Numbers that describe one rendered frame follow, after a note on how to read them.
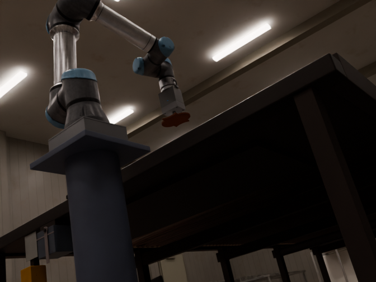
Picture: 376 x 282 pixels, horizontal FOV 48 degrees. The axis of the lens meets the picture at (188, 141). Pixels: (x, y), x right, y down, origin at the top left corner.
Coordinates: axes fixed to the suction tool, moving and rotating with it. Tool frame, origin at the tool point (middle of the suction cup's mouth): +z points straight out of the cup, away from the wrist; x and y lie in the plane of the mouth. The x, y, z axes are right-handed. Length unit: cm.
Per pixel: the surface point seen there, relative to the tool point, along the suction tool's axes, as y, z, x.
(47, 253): 66, 40, 20
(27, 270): 84, 43, 18
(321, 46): 27, -366, -656
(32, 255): 84, 37, 15
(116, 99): 412, -367, -457
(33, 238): 82, 29, 16
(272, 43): 90, -359, -547
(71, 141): -4, 26, 64
